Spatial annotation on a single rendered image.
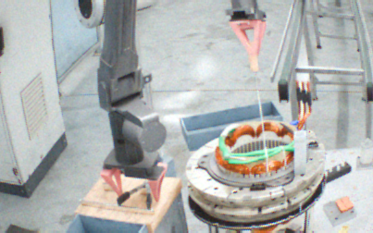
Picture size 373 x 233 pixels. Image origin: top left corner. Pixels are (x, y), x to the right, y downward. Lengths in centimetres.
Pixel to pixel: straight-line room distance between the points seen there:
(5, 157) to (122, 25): 256
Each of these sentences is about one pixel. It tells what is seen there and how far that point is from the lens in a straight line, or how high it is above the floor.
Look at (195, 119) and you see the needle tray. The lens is 170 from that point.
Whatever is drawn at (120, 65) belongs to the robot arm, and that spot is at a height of 138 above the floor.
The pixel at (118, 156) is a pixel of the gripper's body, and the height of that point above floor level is 119.
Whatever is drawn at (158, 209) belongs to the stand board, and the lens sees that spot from 131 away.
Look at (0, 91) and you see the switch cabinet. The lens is 340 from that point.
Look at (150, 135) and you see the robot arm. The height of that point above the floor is 126.
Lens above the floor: 175
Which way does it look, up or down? 24 degrees down
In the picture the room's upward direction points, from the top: 8 degrees counter-clockwise
